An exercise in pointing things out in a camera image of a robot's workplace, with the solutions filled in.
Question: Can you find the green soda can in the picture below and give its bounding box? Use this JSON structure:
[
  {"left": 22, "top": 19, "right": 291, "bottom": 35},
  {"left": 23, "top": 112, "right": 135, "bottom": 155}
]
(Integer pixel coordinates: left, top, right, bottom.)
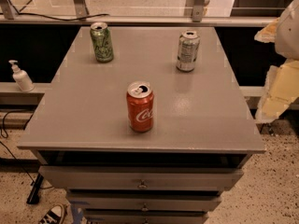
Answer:
[{"left": 90, "top": 22, "right": 114, "bottom": 63}]

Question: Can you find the middle grey drawer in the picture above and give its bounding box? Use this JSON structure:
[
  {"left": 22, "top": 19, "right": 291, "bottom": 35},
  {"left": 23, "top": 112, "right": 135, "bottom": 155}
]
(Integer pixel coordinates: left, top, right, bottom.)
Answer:
[{"left": 66, "top": 192, "right": 221, "bottom": 212}]

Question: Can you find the black table foot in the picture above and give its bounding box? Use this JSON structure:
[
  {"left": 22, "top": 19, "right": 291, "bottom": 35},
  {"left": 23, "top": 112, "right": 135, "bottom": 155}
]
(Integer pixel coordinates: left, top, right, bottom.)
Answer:
[{"left": 26, "top": 174, "right": 44, "bottom": 204}]

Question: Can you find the black floor cable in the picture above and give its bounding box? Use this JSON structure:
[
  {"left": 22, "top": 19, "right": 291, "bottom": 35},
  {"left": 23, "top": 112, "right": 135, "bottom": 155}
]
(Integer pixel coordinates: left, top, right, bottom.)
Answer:
[{"left": 0, "top": 109, "right": 54, "bottom": 190}]

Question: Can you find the grey drawer cabinet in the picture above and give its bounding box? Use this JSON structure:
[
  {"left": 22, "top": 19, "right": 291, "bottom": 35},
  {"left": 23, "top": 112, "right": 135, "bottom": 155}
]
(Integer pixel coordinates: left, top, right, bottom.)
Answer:
[{"left": 20, "top": 27, "right": 264, "bottom": 224}]

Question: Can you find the top grey drawer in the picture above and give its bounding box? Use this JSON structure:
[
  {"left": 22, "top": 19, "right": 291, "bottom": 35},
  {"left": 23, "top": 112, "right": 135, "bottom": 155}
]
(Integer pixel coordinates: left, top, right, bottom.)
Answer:
[{"left": 39, "top": 166, "right": 243, "bottom": 191}]

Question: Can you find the black and white sneaker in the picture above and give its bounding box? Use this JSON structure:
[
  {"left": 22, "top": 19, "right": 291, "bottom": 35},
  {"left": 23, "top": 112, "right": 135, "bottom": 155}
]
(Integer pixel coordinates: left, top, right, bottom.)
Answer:
[{"left": 38, "top": 204, "right": 66, "bottom": 224}]

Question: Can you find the black cable on ledge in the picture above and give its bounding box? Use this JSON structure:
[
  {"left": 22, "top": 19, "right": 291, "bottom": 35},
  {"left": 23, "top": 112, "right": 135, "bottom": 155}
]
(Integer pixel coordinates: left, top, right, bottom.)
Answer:
[{"left": 0, "top": 0, "right": 110, "bottom": 21}]

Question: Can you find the grey drawer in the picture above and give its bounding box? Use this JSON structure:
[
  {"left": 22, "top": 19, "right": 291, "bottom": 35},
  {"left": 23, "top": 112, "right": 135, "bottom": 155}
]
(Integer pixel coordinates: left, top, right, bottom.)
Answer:
[
  {"left": 39, "top": 166, "right": 243, "bottom": 191},
  {"left": 66, "top": 192, "right": 221, "bottom": 212},
  {"left": 83, "top": 211, "right": 208, "bottom": 224}
]

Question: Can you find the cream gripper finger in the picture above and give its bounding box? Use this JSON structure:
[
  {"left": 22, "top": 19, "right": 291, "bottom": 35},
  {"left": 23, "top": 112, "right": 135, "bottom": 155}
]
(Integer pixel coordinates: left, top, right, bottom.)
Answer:
[
  {"left": 254, "top": 18, "right": 279, "bottom": 43},
  {"left": 255, "top": 59, "right": 299, "bottom": 123}
]

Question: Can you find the bottom grey drawer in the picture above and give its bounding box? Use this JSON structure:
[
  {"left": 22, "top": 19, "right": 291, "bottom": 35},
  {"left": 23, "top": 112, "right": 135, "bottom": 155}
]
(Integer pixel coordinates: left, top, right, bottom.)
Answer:
[{"left": 83, "top": 211, "right": 208, "bottom": 224}]

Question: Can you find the white pump lotion bottle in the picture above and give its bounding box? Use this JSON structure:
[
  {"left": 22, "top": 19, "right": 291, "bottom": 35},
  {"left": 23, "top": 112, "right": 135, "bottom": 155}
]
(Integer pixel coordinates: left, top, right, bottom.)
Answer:
[{"left": 8, "top": 60, "right": 35, "bottom": 92}]

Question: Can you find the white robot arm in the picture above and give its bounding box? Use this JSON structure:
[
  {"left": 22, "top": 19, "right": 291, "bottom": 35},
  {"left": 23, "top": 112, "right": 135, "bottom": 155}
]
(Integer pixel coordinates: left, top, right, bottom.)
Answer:
[{"left": 254, "top": 0, "right": 299, "bottom": 123}]

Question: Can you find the red Coca-Cola can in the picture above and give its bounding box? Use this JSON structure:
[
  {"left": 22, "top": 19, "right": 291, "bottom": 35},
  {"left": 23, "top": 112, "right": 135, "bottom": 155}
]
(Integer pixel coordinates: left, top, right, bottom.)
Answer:
[{"left": 126, "top": 81, "right": 154, "bottom": 133}]

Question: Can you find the silver 7up can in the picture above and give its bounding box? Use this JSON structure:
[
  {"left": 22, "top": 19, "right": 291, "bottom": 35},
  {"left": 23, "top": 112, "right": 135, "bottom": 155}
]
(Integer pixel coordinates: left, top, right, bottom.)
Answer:
[{"left": 177, "top": 30, "right": 200, "bottom": 72}]

